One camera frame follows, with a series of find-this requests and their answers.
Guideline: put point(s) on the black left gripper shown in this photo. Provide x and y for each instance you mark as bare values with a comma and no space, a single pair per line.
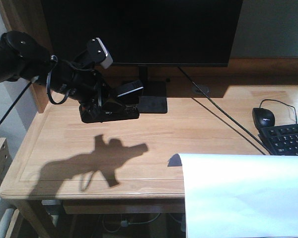
88,84

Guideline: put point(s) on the black stapler with orange button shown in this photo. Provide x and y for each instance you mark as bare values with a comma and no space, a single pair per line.
127,93

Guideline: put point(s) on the white paper sheets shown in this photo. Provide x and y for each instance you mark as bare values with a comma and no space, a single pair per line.
239,196

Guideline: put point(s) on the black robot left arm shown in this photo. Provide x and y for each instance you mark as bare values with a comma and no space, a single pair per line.
22,57

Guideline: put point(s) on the black computer monitor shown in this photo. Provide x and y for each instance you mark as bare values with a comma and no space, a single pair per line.
146,33

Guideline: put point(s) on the black computer mouse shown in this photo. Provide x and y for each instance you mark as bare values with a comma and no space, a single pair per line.
263,118

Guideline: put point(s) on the black keyboard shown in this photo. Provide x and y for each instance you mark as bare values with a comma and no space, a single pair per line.
280,140

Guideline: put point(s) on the wrist camera box white face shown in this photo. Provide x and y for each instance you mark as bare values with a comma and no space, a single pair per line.
99,53

